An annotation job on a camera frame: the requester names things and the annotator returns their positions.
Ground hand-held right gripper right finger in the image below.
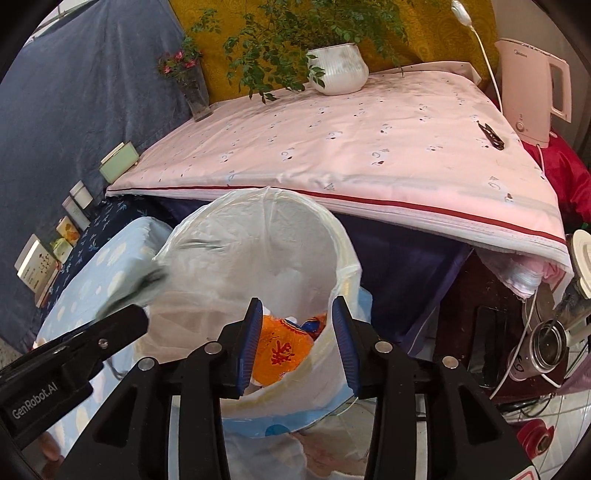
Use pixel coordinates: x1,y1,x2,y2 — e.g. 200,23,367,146
331,296,528,480

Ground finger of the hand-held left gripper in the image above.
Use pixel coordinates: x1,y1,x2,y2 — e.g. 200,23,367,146
28,305,150,385

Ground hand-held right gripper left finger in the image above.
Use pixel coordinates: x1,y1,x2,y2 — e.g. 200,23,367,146
69,297,264,480

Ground light blue dotted tablecloth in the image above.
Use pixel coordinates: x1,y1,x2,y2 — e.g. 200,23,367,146
34,216,174,462

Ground green and yellow packets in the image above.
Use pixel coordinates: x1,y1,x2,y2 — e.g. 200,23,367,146
49,236,75,264

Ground white box with flower print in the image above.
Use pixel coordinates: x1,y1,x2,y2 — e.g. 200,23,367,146
14,233,61,294

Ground yellow printed can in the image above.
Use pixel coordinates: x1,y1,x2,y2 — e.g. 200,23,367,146
55,215,79,243

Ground pink and white tumbler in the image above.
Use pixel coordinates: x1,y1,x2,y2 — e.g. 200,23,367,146
61,196,91,230

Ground white cylindrical jar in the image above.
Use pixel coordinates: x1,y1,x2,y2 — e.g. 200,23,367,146
69,180,93,206

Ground pale green tissue box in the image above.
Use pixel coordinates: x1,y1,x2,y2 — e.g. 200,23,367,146
99,141,140,184

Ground pink tablecloth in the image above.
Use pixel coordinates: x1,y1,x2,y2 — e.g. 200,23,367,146
106,62,571,278

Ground steel cup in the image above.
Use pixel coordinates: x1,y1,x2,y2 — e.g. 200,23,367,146
507,318,569,382

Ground pink and white bundled cloth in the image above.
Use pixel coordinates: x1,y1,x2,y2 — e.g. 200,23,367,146
479,248,574,302

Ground blue-grey blanket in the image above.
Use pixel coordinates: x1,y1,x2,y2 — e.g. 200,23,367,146
0,0,195,352

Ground black clip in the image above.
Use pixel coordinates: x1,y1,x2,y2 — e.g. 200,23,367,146
475,120,507,151

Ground glass vase with pink flowers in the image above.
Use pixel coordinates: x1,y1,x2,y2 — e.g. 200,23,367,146
156,39,213,123

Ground red cloth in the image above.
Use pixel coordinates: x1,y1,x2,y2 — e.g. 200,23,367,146
521,133,591,232

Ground green plant in white pot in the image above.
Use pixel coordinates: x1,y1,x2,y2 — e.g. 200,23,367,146
223,0,408,105

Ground pink electric kettle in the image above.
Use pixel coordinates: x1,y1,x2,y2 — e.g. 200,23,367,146
494,37,573,150

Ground yellow curtain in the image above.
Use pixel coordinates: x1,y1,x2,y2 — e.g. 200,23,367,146
168,0,502,105

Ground white cable with switch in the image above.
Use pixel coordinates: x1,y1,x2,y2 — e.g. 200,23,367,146
451,0,505,112

